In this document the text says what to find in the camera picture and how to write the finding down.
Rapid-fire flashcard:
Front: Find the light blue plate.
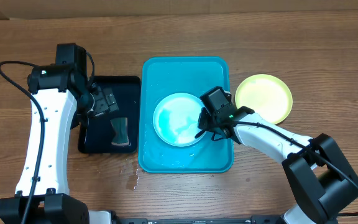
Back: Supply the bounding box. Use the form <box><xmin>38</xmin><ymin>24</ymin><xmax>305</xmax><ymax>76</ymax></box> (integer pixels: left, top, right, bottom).
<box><xmin>153</xmin><ymin>93</ymin><xmax>203</xmax><ymax>147</ymax></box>

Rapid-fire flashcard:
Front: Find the green scrubbing sponge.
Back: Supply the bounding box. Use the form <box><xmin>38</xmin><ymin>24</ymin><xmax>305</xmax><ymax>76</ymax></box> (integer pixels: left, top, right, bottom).
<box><xmin>111</xmin><ymin>118</ymin><xmax>130</xmax><ymax>146</ymax></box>

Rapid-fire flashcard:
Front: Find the black plastic tray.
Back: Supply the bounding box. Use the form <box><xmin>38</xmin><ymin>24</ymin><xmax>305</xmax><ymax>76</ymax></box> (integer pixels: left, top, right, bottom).
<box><xmin>78</xmin><ymin>76</ymin><xmax>141</xmax><ymax>154</ymax></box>

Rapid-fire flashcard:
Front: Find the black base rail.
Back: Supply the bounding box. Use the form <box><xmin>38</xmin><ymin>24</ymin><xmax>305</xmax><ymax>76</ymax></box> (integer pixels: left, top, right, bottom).
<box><xmin>88</xmin><ymin>211</ymin><xmax>338</xmax><ymax>224</ymax></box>

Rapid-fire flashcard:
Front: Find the yellow plate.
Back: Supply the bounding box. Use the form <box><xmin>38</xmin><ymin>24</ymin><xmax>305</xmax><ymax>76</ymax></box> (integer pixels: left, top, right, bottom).
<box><xmin>234</xmin><ymin>74</ymin><xmax>293</xmax><ymax>124</ymax></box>

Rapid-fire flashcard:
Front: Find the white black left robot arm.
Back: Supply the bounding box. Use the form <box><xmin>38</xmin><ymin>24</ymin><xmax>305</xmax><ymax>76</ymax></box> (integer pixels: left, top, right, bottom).
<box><xmin>0</xmin><ymin>43</ymin><xmax>120</xmax><ymax>223</ymax></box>

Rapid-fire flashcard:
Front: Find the blue plastic tray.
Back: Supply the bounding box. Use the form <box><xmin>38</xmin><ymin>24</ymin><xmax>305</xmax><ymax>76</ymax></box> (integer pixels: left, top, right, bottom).
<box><xmin>138</xmin><ymin>57</ymin><xmax>234</xmax><ymax>173</ymax></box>

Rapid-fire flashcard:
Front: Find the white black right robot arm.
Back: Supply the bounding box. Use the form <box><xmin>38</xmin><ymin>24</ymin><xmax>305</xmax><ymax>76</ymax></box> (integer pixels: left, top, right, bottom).
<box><xmin>197</xmin><ymin>86</ymin><xmax>358</xmax><ymax>223</ymax></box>

